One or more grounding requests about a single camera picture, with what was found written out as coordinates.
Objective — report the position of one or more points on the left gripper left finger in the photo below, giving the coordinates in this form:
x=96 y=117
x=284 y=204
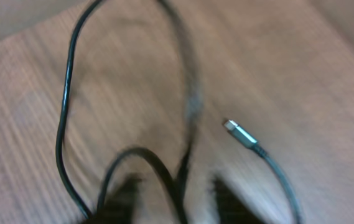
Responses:
x=120 y=205

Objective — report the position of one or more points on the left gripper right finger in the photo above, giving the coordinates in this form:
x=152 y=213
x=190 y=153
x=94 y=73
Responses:
x=230 y=209

